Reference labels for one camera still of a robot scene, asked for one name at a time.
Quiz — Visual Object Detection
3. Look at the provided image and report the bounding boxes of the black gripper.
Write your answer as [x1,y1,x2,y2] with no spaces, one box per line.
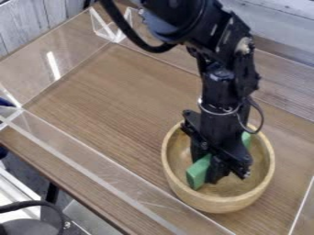
[180,103,250,185]

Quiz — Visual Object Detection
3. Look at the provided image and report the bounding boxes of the green rectangular block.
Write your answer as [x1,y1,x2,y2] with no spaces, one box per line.
[185,132,252,190]

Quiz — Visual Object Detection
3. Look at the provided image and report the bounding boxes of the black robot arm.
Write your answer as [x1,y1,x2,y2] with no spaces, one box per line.
[99,0,260,184]

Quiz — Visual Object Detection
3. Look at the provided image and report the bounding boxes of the brown wooden bowl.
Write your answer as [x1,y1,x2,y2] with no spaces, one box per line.
[160,122,276,214]

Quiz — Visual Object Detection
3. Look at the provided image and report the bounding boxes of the black table leg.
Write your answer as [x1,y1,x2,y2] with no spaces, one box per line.
[45,183,58,204]

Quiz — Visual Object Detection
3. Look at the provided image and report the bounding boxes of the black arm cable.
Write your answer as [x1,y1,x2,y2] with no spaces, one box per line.
[235,95,266,135]

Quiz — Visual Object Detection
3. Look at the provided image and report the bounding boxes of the clear acrylic corner bracket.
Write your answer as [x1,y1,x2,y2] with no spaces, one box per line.
[88,7,127,43]

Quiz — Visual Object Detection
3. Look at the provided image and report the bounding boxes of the clear acrylic tray wall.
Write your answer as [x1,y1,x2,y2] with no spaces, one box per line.
[0,8,314,235]

